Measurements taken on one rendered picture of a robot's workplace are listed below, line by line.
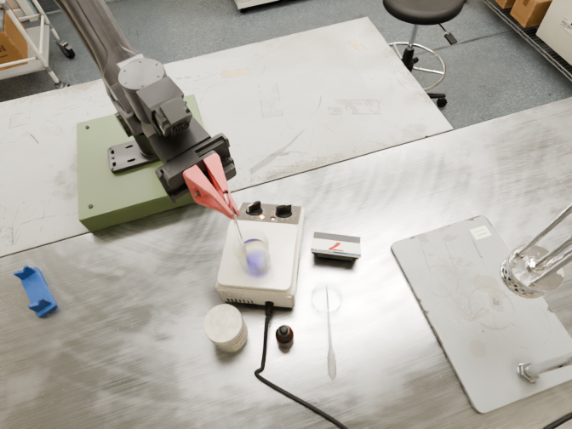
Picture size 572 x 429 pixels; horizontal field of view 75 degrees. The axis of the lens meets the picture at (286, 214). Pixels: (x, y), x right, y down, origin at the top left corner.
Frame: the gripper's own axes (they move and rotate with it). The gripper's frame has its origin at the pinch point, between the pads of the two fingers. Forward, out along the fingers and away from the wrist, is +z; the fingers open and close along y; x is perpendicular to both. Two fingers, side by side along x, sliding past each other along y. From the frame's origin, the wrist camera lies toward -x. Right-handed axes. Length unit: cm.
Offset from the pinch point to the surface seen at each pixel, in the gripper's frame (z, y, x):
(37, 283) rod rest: -24.1, -31.8, 24.6
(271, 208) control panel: -8.5, 10.5, 21.2
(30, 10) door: -305, 0, 115
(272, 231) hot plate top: -2.1, 6.6, 16.3
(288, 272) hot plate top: 5.5, 4.0, 16.1
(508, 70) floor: -49, 211, 117
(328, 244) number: 3.4, 14.7, 23.0
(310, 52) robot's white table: -45, 50, 26
